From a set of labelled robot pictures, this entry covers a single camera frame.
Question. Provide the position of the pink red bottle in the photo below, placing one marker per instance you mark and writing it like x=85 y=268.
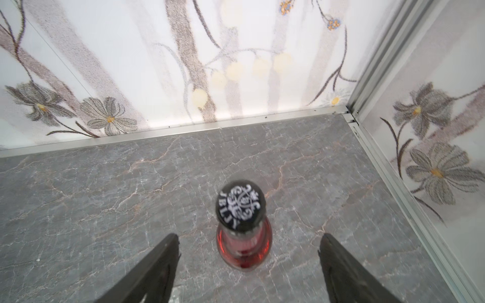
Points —
x=244 y=233

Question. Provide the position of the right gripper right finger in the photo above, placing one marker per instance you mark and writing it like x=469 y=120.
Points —
x=346 y=279

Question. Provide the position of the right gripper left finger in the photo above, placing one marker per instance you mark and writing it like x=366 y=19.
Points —
x=152 y=279

